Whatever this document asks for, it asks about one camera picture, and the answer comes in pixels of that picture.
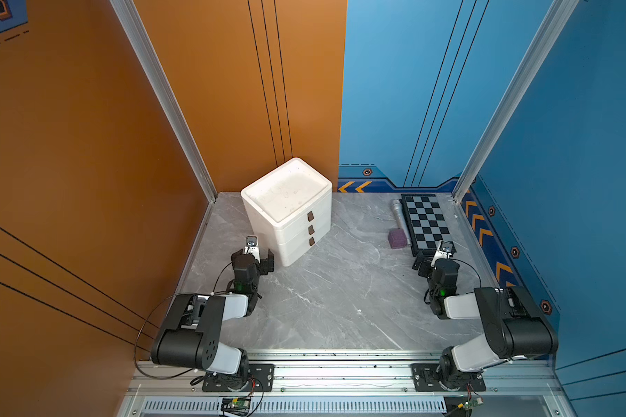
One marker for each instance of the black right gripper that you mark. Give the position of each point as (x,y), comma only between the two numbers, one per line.
(425,264)

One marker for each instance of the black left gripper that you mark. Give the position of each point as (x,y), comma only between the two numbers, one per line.
(266,265)

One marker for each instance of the white three-drawer storage box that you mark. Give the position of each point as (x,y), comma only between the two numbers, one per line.
(289,210)

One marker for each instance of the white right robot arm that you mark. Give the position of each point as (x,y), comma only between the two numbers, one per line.
(514,327)

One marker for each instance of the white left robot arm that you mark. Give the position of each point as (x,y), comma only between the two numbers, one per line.
(190,333)

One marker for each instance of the black white checkerboard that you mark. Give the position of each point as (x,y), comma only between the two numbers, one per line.
(425,222)

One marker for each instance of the purple cube block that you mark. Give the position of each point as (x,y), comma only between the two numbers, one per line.
(397,238)

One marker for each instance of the grey microphone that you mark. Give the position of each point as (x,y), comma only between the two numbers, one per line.
(397,211)

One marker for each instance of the left green circuit board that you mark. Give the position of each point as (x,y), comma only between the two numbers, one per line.
(237,406)

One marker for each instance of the green circuit board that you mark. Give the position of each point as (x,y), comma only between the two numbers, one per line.
(468,406)
(237,406)

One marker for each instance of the right green circuit board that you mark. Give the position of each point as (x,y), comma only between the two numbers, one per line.
(468,406)

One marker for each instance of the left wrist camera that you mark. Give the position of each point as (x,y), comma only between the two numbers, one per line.
(251,247)

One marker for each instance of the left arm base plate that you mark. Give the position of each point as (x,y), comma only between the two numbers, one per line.
(260,376)

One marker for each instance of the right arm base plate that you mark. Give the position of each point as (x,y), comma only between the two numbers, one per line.
(429,377)

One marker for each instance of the aluminium front rail frame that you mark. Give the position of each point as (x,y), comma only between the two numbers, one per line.
(339,382)

